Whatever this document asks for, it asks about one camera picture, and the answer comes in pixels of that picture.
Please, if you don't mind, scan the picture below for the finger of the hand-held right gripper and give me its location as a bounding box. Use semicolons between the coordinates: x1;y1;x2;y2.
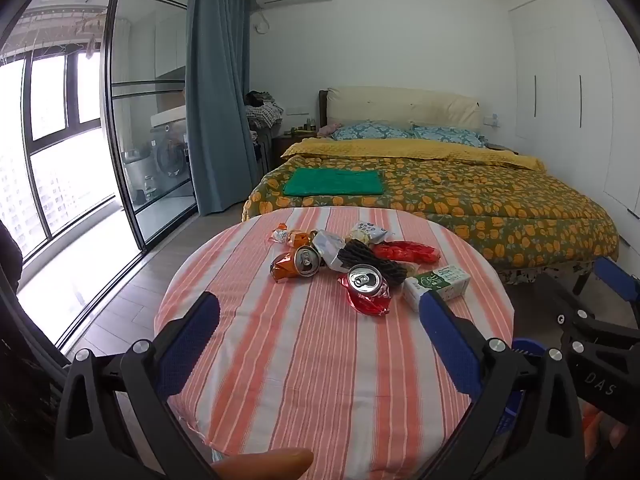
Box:
592;256;640;311
556;309;640;361

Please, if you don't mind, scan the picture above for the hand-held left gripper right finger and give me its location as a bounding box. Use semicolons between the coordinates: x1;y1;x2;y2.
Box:
419;290;586;480

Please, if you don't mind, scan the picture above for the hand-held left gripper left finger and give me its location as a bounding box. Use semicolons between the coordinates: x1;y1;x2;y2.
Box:
54;291;221;480

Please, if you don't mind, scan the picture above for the red snack packet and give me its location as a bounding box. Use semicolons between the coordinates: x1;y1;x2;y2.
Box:
372;241;442;264

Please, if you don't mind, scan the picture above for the person's right hand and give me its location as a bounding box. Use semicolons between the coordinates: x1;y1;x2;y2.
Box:
582;402;632;461

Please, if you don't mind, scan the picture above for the person's left hand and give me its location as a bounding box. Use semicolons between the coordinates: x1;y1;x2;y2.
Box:
210;447;315;480

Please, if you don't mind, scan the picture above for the green white milk carton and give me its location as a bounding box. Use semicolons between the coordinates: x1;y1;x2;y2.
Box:
402;265;471;309

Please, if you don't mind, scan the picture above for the crushed red drink can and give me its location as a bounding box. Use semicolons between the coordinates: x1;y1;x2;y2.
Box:
339;264;394;317

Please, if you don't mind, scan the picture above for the orange striped tablecloth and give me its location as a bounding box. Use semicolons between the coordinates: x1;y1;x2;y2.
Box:
154;206;516;461

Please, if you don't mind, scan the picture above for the crushed orange drink can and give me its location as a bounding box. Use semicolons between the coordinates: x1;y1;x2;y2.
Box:
270;245;322;284

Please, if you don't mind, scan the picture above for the yellow white snack bag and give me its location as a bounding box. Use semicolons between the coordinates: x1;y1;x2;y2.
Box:
345;221;391;244

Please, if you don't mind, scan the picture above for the orange snack wrapper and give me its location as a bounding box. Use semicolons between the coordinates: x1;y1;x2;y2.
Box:
271;222;318;249

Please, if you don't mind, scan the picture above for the white plastic wrapper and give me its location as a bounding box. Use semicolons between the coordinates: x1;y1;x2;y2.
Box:
312;230;352;272

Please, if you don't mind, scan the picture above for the grey washing machine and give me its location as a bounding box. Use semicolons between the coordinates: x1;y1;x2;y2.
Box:
150;110;191;182

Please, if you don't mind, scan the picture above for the white wardrobe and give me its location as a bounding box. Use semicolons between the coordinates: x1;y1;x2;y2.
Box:
508;0;640;222

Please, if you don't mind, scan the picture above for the green towel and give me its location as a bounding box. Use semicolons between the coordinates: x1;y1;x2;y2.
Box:
282;168;385;197

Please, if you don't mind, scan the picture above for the yellow blanket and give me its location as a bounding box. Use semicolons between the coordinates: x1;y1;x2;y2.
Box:
280;137;547;172

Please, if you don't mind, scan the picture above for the blue patterned pillow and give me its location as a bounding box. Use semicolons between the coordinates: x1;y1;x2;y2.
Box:
331;120;414;142
412;126;487;149

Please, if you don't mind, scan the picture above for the dark wooden nightstand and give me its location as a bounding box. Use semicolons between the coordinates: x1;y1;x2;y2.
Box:
272;132;321;171

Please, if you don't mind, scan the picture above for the pile of clothes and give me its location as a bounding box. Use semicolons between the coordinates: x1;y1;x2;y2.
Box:
244;90;285;131

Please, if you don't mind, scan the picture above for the grey blue curtain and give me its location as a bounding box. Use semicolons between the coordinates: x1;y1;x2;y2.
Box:
185;0;259;217

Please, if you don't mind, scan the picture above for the beige padded headboard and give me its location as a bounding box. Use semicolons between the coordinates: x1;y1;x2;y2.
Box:
319;86;484;133

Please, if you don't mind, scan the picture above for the black framed window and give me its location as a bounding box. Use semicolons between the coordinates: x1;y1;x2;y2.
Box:
0;45;110;263

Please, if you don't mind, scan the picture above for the glass sliding door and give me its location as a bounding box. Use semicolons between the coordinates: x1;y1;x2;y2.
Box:
104;0;199;253

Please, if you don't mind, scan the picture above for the ceiling drying rack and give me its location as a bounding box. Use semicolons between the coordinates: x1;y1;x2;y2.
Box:
19;0;107;57

